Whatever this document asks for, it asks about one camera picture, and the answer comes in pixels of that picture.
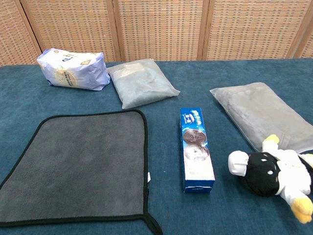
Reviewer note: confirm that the black and white plush toy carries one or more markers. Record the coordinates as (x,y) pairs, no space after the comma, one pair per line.
(261,171)

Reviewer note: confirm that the white purple tissue pack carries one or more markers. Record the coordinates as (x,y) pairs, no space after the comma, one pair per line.
(73,71)

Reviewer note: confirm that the wooden rattan folding screen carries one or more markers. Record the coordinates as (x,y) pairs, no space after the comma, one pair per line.
(159,29)

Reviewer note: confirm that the frosted bag with blue-grey towel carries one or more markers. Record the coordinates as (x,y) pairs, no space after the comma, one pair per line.
(141,83)

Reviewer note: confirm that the blue cookie box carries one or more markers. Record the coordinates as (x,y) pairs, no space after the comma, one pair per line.
(195,151)

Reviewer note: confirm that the grey and green microfiber cloth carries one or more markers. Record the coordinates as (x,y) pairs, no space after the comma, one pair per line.
(80,166)

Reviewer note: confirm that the teal carpet table cover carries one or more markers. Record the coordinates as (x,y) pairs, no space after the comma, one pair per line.
(171,220)

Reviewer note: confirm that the frosted bag with grey towel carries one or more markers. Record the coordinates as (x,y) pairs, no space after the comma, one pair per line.
(256,112)

